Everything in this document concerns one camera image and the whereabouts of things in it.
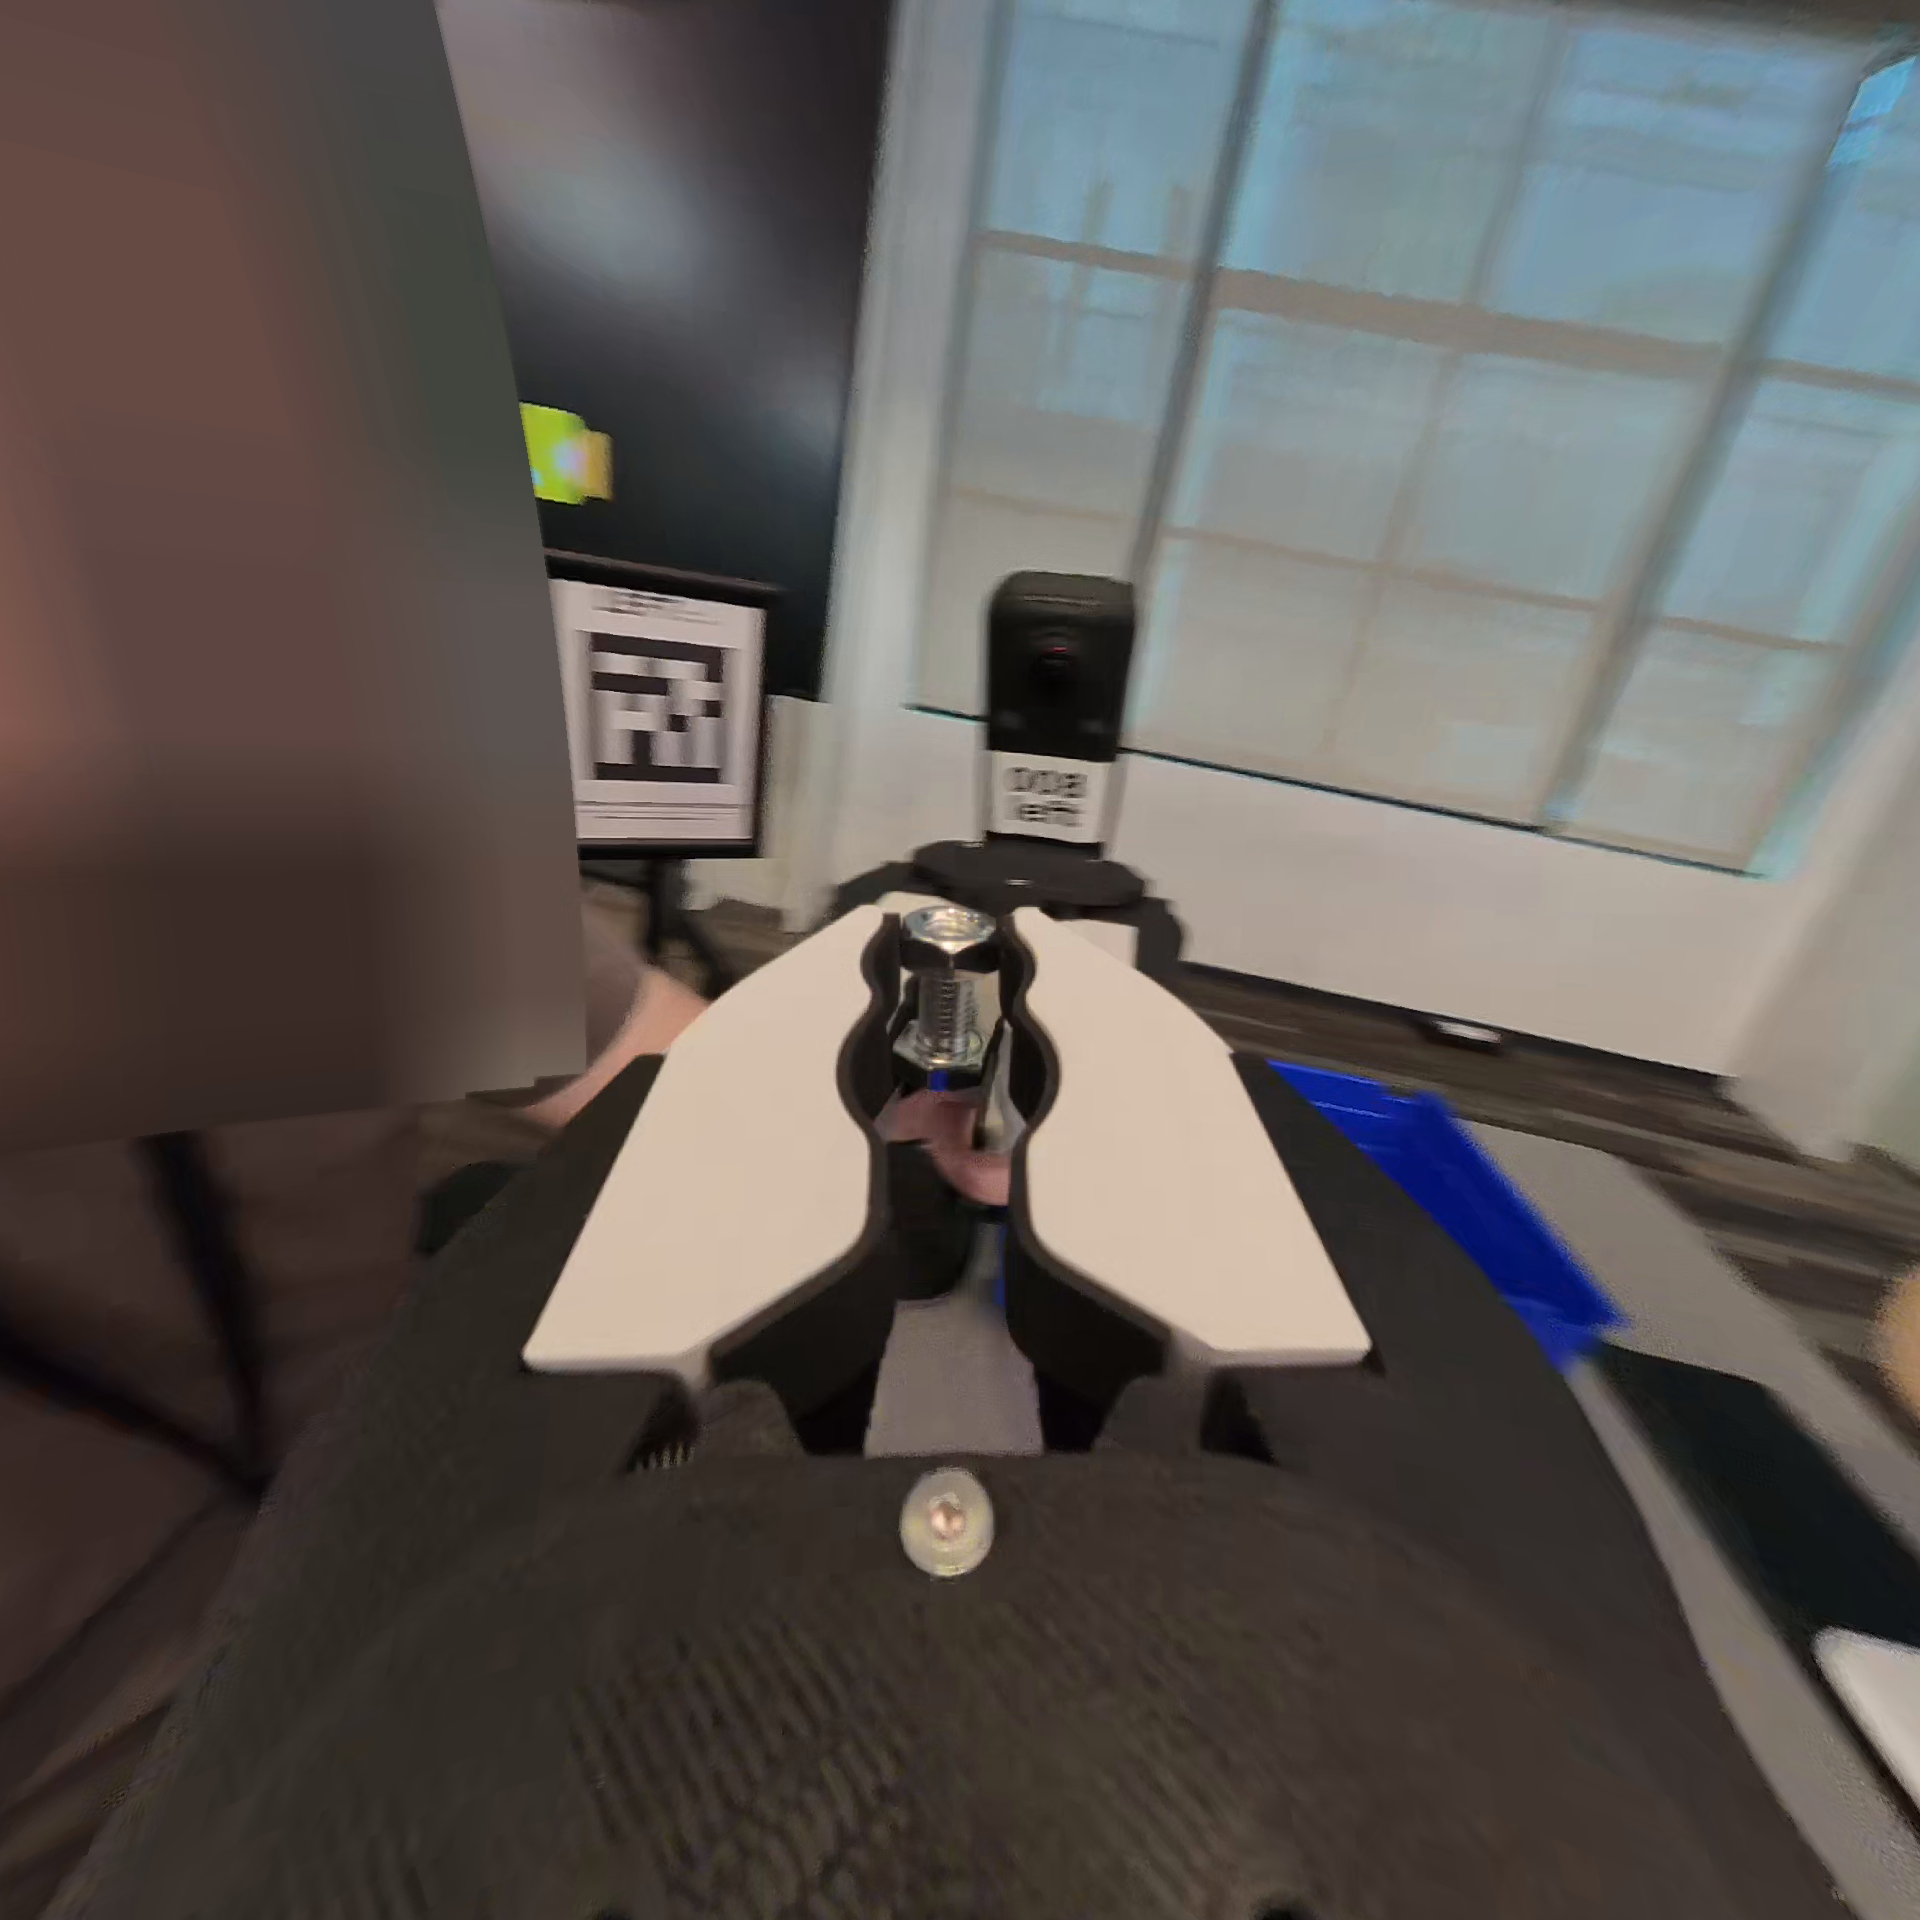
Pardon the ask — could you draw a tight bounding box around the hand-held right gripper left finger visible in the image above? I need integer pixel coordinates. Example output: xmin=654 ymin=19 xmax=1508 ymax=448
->
xmin=520 ymin=896 xmax=910 ymax=1454

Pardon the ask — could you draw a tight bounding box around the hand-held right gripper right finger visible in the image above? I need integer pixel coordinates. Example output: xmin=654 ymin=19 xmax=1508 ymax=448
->
xmin=1001 ymin=908 xmax=1374 ymax=1454

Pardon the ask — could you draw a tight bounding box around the silver hex bolt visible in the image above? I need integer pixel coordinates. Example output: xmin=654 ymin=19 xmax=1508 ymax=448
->
xmin=891 ymin=901 xmax=1003 ymax=1098

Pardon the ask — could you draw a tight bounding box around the person's left forearm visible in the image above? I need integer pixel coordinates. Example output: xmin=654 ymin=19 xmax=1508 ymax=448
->
xmin=583 ymin=960 xmax=721 ymax=1120

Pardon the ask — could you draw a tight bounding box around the person's left hand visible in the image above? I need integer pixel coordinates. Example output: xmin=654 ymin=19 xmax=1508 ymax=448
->
xmin=901 ymin=1107 xmax=1009 ymax=1212

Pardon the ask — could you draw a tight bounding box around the large blue plastic bin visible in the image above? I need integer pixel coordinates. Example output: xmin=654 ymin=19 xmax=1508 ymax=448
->
xmin=1265 ymin=1056 xmax=1630 ymax=1373

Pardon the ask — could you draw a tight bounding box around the black sign easel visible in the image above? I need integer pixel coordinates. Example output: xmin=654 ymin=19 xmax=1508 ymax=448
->
xmin=637 ymin=855 xmax=721 ymax=962

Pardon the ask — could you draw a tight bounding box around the large paned window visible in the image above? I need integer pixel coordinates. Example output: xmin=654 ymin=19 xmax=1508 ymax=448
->
xmin=884 ymin=0 xmax=1920 ymax=880

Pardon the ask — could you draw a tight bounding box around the black framed marker sign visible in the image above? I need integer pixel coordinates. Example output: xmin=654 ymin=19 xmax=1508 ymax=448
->
xmin=547 ymin=550 xmax=775 ymax=859

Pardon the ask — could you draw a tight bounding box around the yellow-green sticker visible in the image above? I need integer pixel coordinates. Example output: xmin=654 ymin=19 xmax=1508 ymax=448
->
xmin=519 ymin=403 xmax=616 ymax=504

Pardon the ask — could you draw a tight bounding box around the large black monitor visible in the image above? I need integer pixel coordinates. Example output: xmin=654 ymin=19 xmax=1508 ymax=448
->
xmin=435 ymin=0 xmax=893 ymax=700

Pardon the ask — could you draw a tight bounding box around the white flat object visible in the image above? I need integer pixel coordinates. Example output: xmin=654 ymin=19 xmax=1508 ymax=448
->
xmin=1813 ymin=1628 xmax=1920 ymax=1794

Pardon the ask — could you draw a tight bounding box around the black lanyard strap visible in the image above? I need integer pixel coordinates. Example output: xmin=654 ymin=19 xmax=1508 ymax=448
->
xmin=0 ymin=1132 xmax=272 ymax=1502

